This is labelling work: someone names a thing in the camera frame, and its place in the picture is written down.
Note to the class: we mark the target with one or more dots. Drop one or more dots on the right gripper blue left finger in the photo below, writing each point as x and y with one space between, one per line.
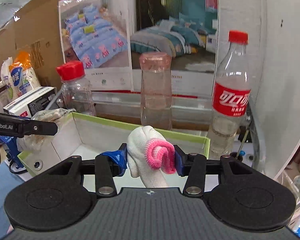
117 160

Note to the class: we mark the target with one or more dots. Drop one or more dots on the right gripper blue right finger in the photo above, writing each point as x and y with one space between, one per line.
181 162

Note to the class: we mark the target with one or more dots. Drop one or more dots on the white pink knit glove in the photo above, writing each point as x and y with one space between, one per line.
149 155

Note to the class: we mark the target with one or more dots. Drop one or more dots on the green cardboard box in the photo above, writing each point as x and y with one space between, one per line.
88 136

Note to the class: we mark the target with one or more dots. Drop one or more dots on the black white red pen box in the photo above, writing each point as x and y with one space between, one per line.
30 103

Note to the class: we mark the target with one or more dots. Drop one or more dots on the blue cloth mat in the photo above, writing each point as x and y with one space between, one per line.
8 182

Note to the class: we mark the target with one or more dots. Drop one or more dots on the pink-lid clear bottle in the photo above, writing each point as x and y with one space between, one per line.
156 90

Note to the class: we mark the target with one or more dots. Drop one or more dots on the red-lid clear jar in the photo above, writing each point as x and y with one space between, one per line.
76 88

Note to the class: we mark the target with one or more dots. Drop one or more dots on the coca-cola plastic bottle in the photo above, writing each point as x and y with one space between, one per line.
230 98

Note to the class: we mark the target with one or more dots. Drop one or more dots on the large cardboard sheet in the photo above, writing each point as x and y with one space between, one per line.
36 32

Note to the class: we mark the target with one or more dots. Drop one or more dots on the bedding poster calendar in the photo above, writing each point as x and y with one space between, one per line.
109 36

